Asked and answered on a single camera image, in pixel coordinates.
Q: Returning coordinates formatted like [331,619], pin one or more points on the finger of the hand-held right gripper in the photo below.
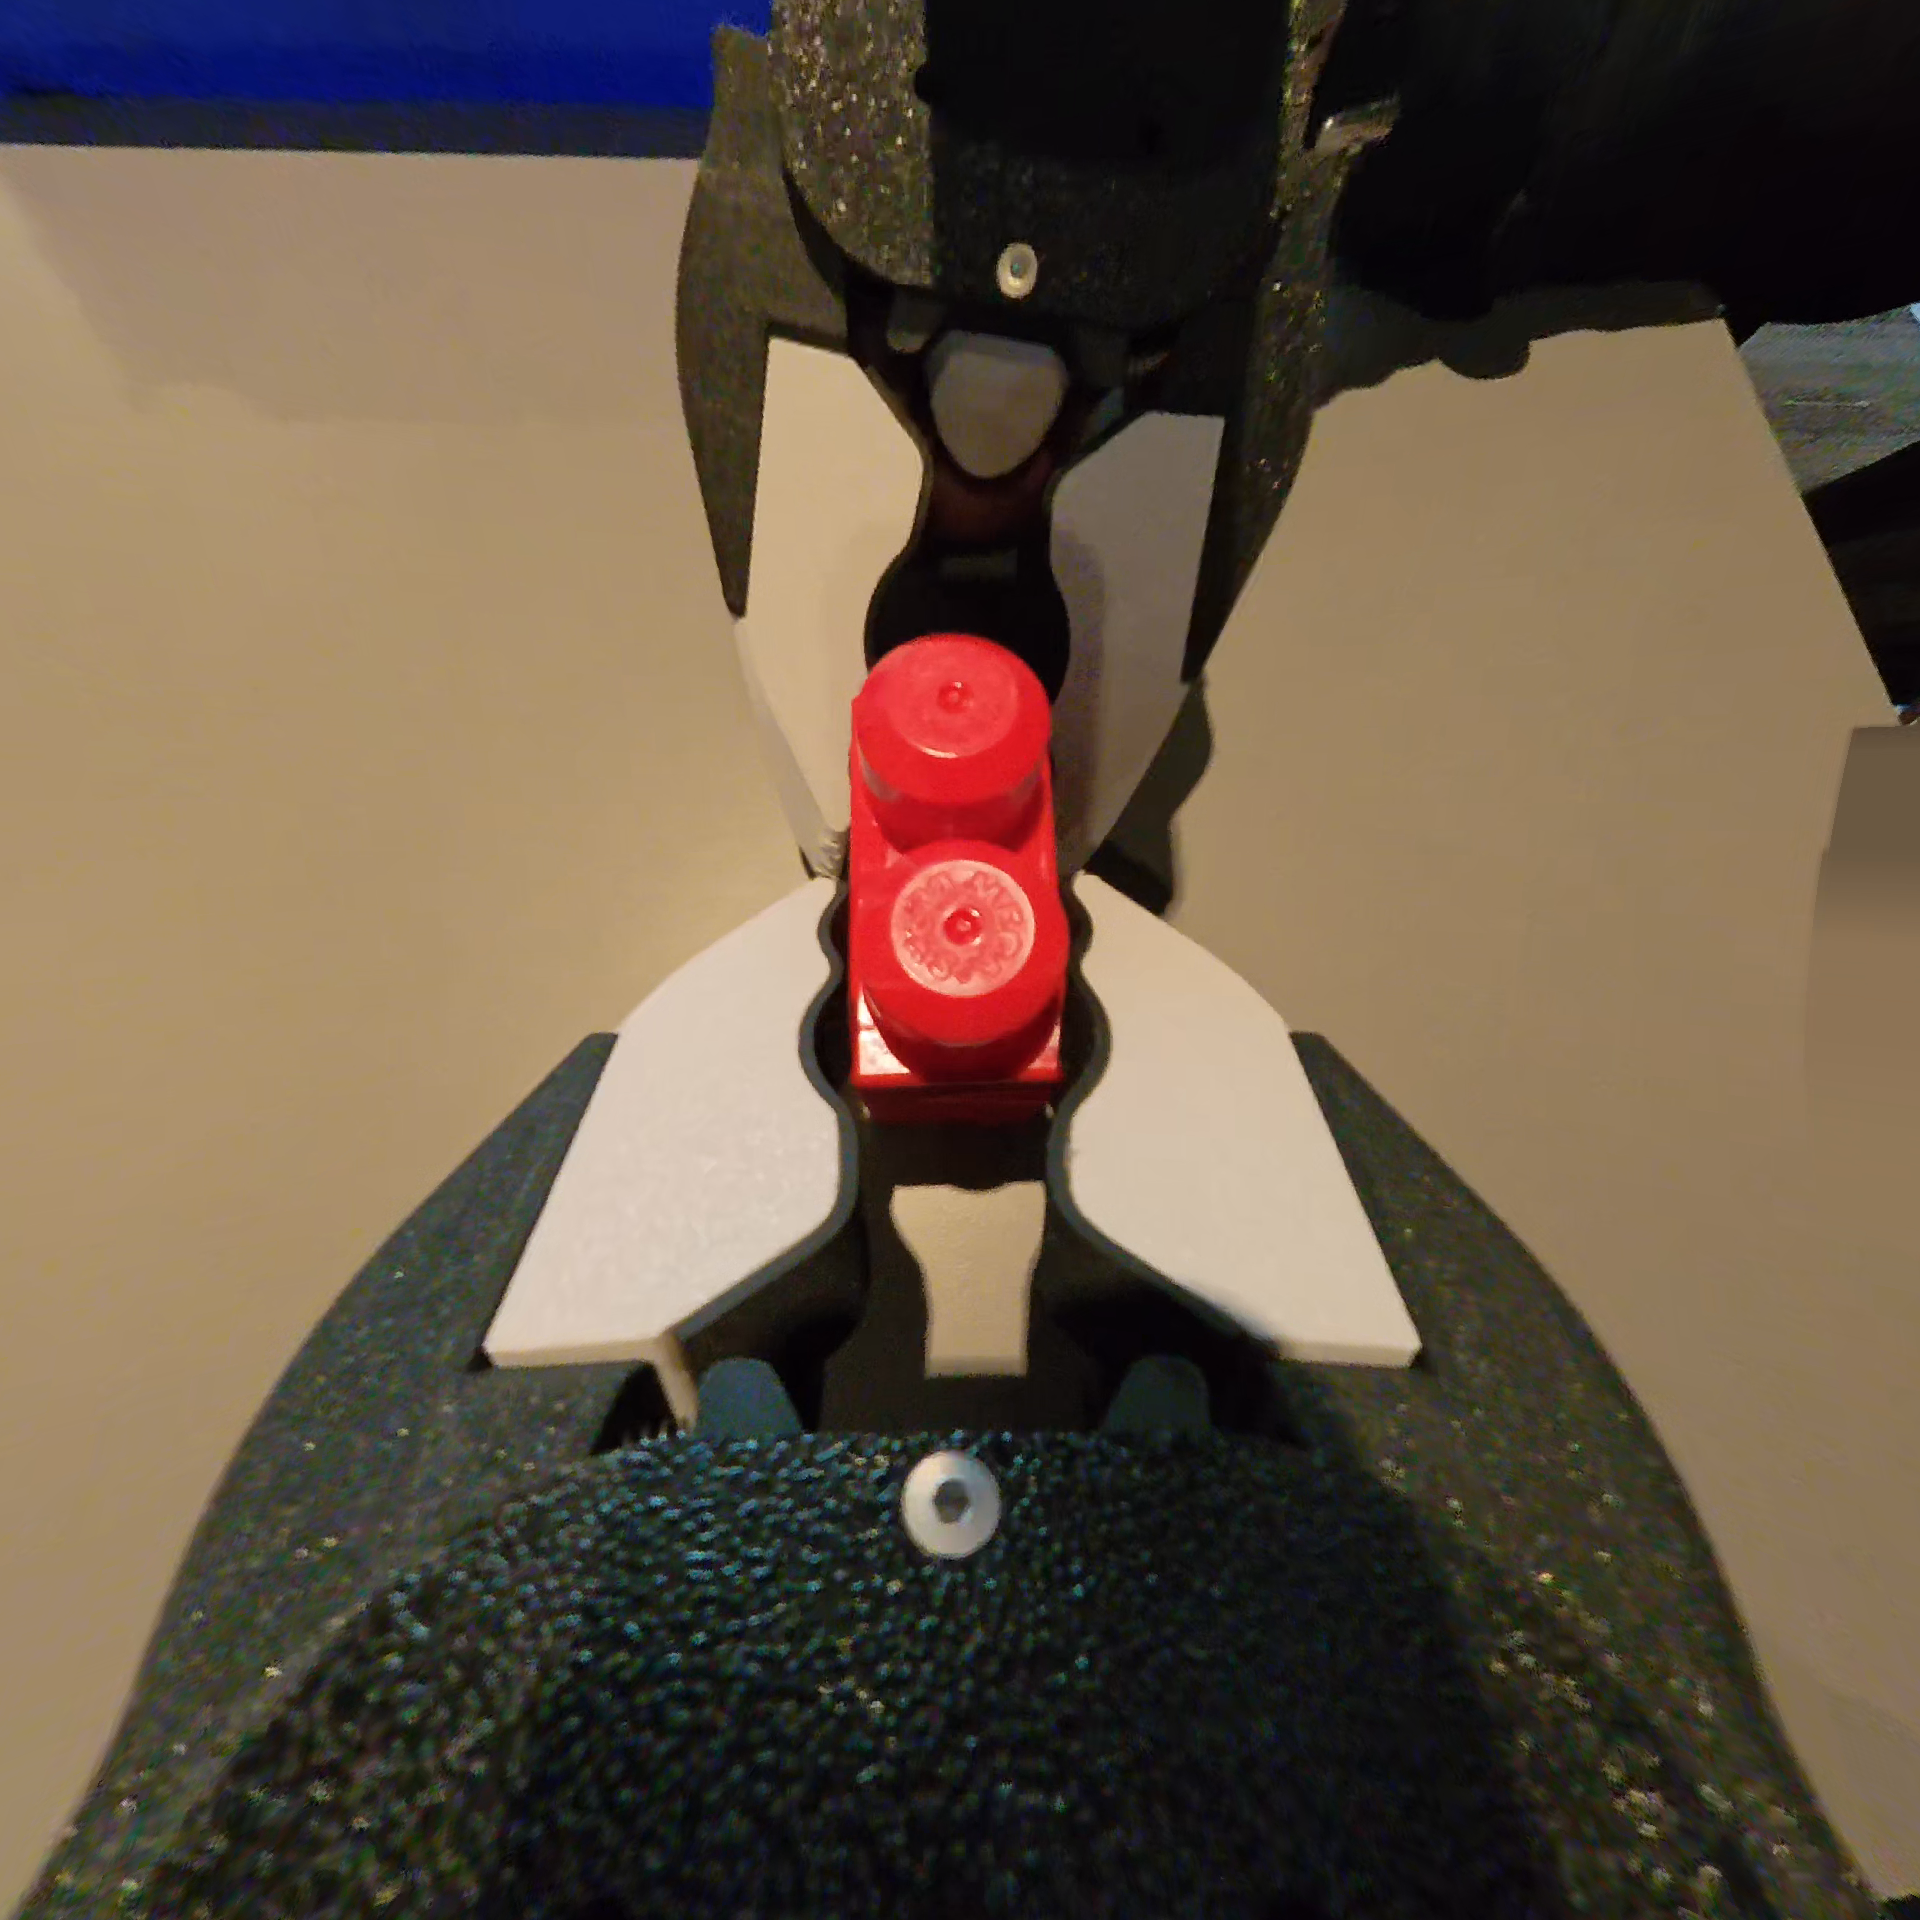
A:
[1149,600]
[809,570]

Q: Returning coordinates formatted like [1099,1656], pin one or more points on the blue plastic crate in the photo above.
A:
[375,43]

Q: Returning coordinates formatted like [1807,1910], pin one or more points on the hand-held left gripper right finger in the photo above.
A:
[1215,1171]

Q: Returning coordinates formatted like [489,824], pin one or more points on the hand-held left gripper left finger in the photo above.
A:
[681,1171]

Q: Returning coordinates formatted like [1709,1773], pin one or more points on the red mega block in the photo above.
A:
[953,840]

